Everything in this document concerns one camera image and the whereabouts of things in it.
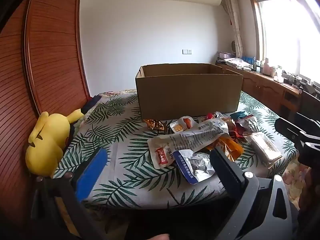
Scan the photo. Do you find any floral bed sheet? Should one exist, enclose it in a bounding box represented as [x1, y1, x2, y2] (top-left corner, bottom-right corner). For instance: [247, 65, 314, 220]
[96, 89, 137, 98]

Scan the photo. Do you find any red snack packet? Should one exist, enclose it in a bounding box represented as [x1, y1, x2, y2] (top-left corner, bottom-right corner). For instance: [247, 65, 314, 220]
[199, 112, 224, 123]

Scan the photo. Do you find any teal snack packet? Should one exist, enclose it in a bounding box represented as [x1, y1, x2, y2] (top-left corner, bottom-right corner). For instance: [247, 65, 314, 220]
[230, 111, 253, 120]

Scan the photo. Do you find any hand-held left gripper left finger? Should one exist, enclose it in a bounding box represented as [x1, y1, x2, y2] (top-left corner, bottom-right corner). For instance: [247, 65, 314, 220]
[30, 147, 108, 240]

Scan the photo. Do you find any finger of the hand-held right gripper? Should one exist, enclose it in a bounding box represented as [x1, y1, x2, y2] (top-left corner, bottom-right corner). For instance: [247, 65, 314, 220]
[274, 117, 310, 143]

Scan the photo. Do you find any wooden framed window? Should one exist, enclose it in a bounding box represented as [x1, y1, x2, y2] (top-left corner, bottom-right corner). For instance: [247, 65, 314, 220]
[246, 0, 320, 85]

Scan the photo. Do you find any person's right forearm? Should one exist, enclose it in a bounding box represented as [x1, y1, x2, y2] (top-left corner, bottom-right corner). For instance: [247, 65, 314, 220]
[299, 165, 320, 212]

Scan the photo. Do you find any golden brown candy wrapper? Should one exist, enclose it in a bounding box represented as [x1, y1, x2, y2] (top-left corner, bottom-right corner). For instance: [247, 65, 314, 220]
[143, 119, 167, 131]

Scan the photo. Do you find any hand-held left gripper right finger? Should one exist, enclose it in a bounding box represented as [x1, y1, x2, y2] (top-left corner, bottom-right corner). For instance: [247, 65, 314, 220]
[209, 147, 298, 240]

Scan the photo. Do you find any brown cardboard box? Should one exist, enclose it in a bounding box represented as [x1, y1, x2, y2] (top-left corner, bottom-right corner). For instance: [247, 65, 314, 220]
[135, 63, 244, 122]

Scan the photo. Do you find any blue white silver snack packet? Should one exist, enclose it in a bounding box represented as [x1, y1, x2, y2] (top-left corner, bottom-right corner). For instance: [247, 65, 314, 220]
[174, 149, 216, 185]

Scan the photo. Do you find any pale patterned curtain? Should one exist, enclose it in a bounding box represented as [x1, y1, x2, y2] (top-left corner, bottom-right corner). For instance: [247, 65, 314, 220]
[222, 0, 244, 58]

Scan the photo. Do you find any pink orange chicken snack packet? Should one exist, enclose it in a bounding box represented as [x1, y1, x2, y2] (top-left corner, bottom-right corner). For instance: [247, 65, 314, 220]
[207, 130, 244, 163]

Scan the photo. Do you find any yellow plush toy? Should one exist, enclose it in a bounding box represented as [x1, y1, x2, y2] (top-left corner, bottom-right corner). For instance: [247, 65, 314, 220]
[25, 109, 85, 179]

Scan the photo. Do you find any pile of papers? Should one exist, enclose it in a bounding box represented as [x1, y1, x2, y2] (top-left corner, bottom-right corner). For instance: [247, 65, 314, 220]
[216, 52, 253, 70]

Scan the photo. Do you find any person's left hand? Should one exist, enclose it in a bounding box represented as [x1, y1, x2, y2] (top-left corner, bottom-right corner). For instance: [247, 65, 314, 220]
[147, 233, 172, 240]

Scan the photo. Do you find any clear-wrapped cake bar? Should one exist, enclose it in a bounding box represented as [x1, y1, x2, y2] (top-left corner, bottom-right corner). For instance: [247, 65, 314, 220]
[244, 131, 283, 168]

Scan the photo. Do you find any dark blue cloth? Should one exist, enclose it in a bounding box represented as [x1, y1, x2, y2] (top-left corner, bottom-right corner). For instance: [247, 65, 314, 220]
[81, 95, 103, 113]

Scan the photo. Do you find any wooden cabinet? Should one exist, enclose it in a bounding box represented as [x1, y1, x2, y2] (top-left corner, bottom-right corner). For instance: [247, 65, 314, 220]
[216, 64, 304, 120]

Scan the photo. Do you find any pink container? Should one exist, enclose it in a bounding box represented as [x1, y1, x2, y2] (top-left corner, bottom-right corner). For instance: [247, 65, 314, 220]
[262, 58, 273, 77]

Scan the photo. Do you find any floral quilt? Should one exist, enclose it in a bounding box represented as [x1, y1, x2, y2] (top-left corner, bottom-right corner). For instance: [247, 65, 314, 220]
[284, 161, 304, 203]

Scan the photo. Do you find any leaf print blanket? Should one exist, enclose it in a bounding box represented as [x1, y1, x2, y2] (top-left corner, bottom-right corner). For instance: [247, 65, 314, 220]
[54, 90, 298, 209]

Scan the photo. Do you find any large white red-label snack packet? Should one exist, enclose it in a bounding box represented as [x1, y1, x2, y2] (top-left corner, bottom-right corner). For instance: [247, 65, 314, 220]
[147, 118, 229, 169]

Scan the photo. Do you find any small white orange snack packet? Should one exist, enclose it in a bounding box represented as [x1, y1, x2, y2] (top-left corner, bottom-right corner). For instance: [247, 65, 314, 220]
[170, 116, 198, 133]

